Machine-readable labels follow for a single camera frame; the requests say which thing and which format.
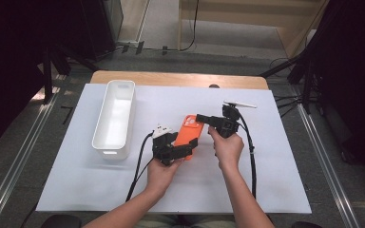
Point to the black metal stand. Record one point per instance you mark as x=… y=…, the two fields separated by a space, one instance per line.
x=307 y=88
x=47 y=79

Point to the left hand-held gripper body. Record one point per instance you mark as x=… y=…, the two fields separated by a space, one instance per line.
x=166 y=153

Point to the person's left hand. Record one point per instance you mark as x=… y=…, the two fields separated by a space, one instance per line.
x=161 y=177

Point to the white storage box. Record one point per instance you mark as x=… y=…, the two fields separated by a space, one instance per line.
x=114 y=126

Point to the black curtain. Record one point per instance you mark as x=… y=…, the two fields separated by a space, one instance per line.
x=355 y=79
x=6 y=63

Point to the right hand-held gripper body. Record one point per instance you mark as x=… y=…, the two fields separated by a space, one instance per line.
x=228 y=126

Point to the light wooden frame furniture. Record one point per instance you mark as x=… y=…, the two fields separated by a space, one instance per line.
x=234 y=17

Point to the orange phone case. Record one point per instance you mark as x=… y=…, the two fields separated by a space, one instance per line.
x=188 y=133

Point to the white table mat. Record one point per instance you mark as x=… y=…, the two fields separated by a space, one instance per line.
x=187 y=190

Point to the wooden table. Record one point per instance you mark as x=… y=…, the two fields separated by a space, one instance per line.
x=171 y=77

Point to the person's right hand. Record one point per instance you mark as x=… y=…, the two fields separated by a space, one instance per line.
x=229 y=152

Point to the dark cabinet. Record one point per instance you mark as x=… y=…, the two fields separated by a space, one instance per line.
x=101 y=28

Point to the metal floor rail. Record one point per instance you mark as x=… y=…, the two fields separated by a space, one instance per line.
x=20 y=158
x=324 y=158

